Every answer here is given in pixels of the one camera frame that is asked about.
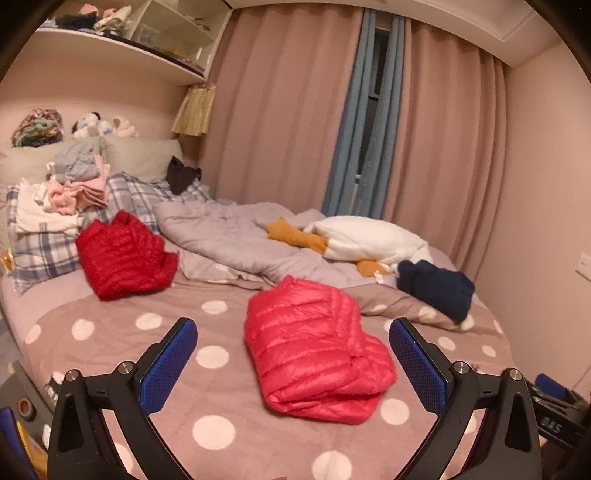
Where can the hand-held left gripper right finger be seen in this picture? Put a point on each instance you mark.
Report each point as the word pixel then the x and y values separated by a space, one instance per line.
pixel 415 364

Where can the pink bed sheet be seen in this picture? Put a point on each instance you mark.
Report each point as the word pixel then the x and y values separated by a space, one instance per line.
pixel 18 300

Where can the grey-blue garment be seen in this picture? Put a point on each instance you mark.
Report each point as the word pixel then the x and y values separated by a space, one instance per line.
pixel 78 161

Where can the pink-red down jacket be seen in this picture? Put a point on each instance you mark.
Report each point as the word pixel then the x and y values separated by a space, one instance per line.
pixel 314 350

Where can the tape roll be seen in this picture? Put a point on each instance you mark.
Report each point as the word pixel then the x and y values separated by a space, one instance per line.
pixel 26 407

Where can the white goose plush toy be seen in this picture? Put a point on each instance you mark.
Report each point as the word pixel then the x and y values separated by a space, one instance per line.
pixel 369 240

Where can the black garment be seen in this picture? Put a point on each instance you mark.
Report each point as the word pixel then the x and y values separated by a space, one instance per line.
pixel 182 177

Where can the multicoloured cloth pile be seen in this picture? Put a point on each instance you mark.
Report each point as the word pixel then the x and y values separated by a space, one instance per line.
pixel 37 128

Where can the black and white plush dog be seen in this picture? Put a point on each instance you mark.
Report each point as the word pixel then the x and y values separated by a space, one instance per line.
pixel 90 124

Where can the dark window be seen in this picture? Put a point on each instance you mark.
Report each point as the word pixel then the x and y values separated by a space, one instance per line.
pixel 376 69

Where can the beige pillow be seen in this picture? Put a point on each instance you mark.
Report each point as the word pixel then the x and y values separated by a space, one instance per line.
pixel 23 166
pixel 143 157

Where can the white folded garments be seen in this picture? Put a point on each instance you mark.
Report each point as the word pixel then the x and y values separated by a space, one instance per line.
pixel 37 212

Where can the blue curtain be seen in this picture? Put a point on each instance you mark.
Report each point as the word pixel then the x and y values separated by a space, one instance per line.
pixel 346 129
pixel 395 115

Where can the pink curtain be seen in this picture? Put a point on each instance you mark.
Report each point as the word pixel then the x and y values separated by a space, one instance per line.
pixel 277 115
pixel 452 147

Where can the polka dot bed cover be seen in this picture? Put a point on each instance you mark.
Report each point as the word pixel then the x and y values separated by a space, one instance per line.
pixel 221 392

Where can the yellow pleated cloth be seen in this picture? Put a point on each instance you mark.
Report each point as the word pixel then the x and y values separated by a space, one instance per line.
pixel 194 110

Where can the white wall shelf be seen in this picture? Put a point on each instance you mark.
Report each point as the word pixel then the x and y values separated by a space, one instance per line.
pixel 115 50

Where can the clear plastic box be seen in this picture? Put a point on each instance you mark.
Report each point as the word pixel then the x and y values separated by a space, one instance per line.
pixel 150 36

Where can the pile of pink clothes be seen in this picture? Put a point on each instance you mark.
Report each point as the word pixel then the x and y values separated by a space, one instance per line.
pixel 87 194

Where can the dark red down jacket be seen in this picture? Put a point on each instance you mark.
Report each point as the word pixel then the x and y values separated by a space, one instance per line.
pixel 120 258

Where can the plaid pillow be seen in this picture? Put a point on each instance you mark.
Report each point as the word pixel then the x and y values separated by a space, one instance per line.
pixel 134 198
pixel 41 258

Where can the grey quilt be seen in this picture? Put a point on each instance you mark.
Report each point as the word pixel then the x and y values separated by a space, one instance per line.
pixel 221 235

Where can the pale clothes bundle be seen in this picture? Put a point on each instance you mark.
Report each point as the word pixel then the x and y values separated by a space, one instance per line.
pixel 113 18

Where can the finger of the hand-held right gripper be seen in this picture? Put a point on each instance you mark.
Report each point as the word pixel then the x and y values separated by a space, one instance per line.
pixel 550 385

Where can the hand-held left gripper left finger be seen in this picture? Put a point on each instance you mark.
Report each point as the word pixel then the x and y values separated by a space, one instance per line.
pixel 168 364

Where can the navy folded garment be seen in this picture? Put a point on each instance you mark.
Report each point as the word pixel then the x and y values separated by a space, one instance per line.
pixel 434 288

